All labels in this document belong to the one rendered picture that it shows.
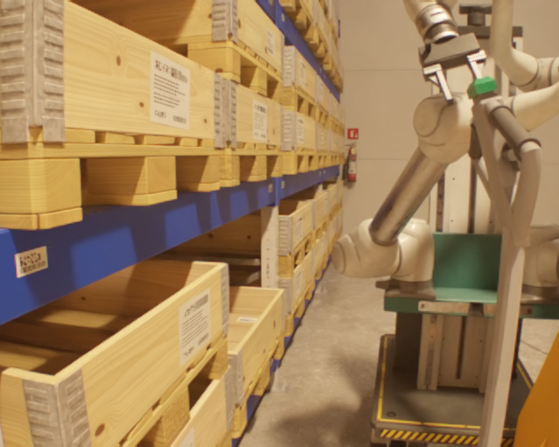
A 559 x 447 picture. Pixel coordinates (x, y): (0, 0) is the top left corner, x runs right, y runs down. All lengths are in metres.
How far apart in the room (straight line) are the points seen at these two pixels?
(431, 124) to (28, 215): 0.89
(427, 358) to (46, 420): 1.56
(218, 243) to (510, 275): 1.93
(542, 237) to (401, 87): 4.95
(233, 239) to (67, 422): 1.93
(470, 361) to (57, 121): 1.80
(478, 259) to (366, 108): 4.78
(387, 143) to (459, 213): 4.57
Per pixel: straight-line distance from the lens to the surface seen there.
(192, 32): 1.57
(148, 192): 0.97
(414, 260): 1.67
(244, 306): 2.41
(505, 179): 0.89
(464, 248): 1.85
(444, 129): 1.17
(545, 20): 7.04
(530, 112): 1.26
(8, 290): 0.75
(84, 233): 0.88
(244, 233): 2.56
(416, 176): 1.32
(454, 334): 2.03
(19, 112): 0.71
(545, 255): 1.74
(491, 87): 0.89
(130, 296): 1.56
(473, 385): 2.14
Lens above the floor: 1.28
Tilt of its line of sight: 8 degrees down
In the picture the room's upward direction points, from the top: straight up
